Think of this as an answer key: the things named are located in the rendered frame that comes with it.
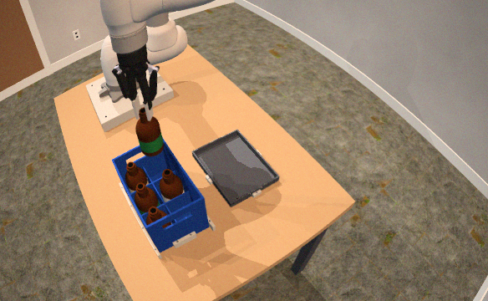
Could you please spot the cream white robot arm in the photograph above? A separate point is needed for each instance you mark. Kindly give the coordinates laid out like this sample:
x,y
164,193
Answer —
x,y
128,22

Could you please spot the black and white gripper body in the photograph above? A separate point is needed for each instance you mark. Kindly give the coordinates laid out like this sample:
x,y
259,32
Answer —
x,y
139,58

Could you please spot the blue plastic crate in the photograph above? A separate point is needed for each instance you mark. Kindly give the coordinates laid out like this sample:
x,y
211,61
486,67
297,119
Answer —
x,y
195,218

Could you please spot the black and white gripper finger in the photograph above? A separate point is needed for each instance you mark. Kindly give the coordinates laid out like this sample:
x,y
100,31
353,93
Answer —
x,y
132,91
144,88

